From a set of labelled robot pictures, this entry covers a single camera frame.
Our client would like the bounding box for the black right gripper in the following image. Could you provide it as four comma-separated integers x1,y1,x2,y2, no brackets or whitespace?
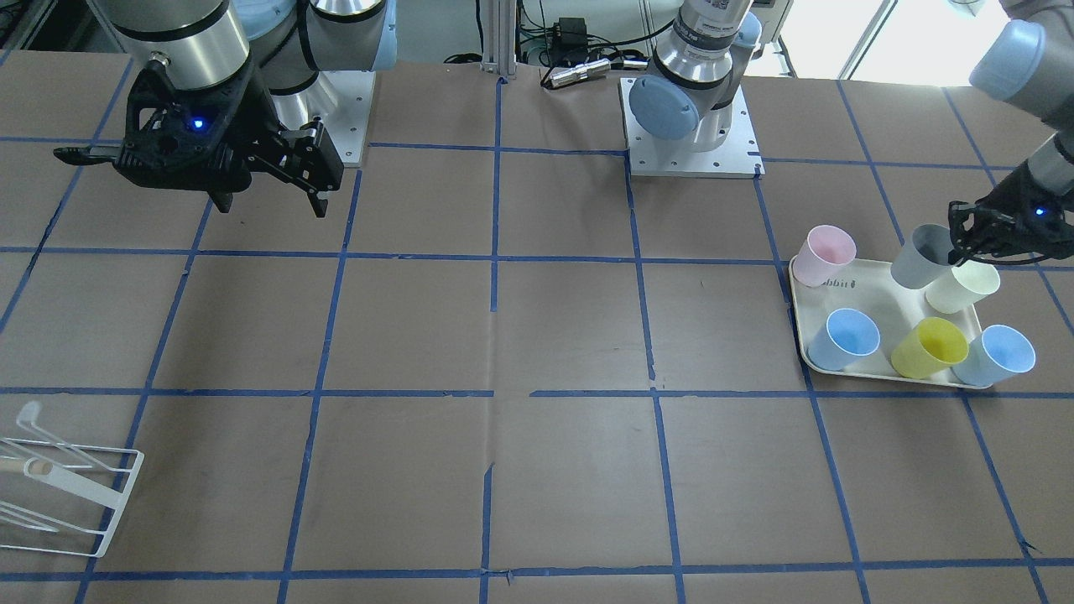
53,60,344,218

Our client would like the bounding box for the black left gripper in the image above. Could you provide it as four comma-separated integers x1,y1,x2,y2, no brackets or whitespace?
948,164,1073,265

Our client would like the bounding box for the grey plastic cup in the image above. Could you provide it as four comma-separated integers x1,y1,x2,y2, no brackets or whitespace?
889,222,954,289

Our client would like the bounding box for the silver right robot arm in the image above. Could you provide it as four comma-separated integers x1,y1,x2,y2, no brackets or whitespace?
54,1,398,218

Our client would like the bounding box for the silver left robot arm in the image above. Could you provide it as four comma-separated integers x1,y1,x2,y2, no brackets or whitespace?
624,1,1073,265

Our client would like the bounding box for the cream plastic cup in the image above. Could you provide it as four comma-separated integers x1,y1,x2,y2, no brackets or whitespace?
925,263,1001,314

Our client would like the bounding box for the blue cup at tray corner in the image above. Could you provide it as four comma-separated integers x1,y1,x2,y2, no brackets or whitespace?
950,325,1037,388

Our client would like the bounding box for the yellow plastic cup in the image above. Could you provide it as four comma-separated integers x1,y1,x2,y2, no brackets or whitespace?
890,317,969,379

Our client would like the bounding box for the pink plastic cup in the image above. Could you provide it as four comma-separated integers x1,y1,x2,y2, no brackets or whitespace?
790,222,857,287

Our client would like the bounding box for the blue cup near pink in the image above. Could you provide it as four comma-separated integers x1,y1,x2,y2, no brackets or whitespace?
806,307,881,371

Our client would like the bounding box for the white plastic tray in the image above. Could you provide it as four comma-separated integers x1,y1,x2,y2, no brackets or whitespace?
789,258,990,389

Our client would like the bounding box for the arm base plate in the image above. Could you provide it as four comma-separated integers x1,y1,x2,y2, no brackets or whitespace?
320,71,377,169
620,80,766,179

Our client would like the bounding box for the white wire cup rack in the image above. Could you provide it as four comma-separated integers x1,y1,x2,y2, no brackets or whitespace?
3,401,145,559

